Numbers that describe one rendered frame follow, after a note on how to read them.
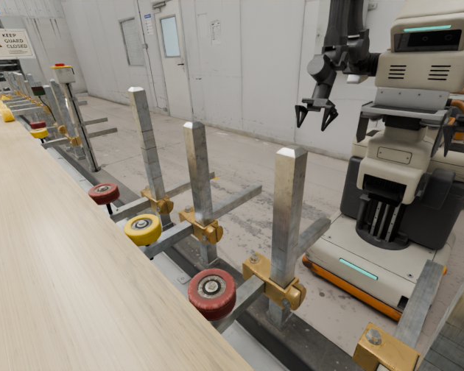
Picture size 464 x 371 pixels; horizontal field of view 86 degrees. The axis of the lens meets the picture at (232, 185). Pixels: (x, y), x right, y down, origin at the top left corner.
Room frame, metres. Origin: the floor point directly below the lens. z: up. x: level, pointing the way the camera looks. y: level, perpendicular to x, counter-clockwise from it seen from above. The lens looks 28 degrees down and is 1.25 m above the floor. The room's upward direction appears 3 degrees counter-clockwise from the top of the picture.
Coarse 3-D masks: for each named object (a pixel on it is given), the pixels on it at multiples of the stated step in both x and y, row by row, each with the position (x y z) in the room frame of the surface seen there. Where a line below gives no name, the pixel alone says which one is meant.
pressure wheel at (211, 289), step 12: (204, 276) 0.30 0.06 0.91; (216, 276) 0.30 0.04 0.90; (228, 276) 0.30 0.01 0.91; (192, 288) 0.28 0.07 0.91; (204, 288) 0.28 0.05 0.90; (216, 288) 0.28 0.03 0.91; (228, 288) 0.28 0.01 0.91; (192, 300) 0.26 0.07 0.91; (204, 300) 0.25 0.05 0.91; (216, 300) 0.25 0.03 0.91; (228, 300) 0.25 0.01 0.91; (204, 312) 0.24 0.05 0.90; (216, 312) 0.24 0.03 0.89; (228, 312) 0.25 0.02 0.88
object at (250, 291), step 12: (312, 228) 0.52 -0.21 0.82; (324, 228) 0.53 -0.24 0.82; (300, 240) 0.48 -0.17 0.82; (312, 240) 0.49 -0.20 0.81; (300, 252) 0.45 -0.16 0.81; (252, 276) 0.37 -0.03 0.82; (240, 288) 0.34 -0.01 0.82; (252, 288) 0.34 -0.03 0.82; (240, 300) 0.31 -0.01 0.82; (252, 300) 0.33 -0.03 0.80; (240, 312) 0.30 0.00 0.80; (216, 324) 0.27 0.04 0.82; (228, 324) 0.28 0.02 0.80
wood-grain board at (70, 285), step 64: (0, 128) 1.50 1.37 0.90; (0, 192) 0.67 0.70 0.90; (64, 192) 0.65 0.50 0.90; (0, 256) 0.38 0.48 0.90; (64, 256) 0.38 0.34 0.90; (128, 256) 0.37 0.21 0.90; (0, 320) 0.24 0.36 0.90; (64, 320) 0.24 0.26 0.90; (128, 320) 0.23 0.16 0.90; (192, 320) 0.23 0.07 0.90
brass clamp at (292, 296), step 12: (252, 264) 0.39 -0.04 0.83; (264, 264) 0.39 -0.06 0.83; (264, 276) 0.36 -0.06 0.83; (264, 288) 0.35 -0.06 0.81; (276, 288) 0.33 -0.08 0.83; (288, 288) 0.33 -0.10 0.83; (300, 288) 0.33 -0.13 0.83; (276, 300) 0.33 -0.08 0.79; (288, 300) 0.31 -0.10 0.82; (300, 300) 0.32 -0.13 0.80
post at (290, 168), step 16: (288, 160) 0.34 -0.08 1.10; (304, 160) 0.35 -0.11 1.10; (288, 176) 0.33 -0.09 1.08; (304, 176) 0.35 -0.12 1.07; (288, 192) 0.33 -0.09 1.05; (288, 208) 0.33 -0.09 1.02; (288, 224) 0.33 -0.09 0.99; (272, 240) 0.35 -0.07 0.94; (288, 240) 0.33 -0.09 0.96; (272, 256) 0.35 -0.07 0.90; (288, 256) 0.33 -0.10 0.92; (272, 272) 0.35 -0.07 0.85; (288, 272) 0.34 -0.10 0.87; (272, 304) 0.35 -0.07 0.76
